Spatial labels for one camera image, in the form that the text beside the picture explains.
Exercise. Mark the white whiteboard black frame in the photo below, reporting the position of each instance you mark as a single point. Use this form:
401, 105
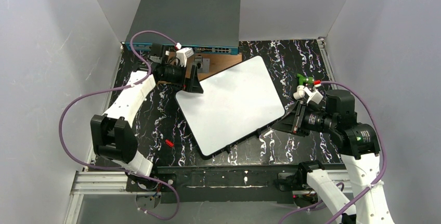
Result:
235, 103

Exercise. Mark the white marker pen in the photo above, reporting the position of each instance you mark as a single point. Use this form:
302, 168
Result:
267, 133

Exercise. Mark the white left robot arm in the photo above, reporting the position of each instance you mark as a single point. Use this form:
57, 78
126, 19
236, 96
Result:
112, 134

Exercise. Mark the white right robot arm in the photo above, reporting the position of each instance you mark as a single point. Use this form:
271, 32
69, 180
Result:
358, 145

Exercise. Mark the grey metal clamp bracket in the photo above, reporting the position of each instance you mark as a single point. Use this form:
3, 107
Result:
202, 64

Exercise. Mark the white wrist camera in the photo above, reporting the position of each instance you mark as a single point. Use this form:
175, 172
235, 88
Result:
183, 54
312, 94

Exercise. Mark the green white plastic fitting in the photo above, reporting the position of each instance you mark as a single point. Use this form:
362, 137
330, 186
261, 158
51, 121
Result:
302, 90

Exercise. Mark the red marker cap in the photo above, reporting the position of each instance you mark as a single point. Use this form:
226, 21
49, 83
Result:
169, 143

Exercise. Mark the brown wooden board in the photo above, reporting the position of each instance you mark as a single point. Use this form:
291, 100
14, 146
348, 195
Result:
218, 63

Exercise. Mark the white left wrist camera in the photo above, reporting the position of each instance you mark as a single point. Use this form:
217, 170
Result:
183, 54

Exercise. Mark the aluminium frame rail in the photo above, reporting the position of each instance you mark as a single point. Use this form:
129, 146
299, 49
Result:
112, 183

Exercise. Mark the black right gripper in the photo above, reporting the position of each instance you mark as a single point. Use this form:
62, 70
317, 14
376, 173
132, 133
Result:
296, 121

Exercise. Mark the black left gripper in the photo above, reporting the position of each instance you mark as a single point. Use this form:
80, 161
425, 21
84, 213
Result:
186, 77

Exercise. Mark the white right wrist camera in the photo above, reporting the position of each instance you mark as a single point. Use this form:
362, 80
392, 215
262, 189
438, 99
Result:
312, 94

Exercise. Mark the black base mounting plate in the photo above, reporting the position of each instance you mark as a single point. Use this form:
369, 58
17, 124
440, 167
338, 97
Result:
272, 183

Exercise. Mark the grey blue network switch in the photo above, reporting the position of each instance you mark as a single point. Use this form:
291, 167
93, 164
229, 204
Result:
207, 26

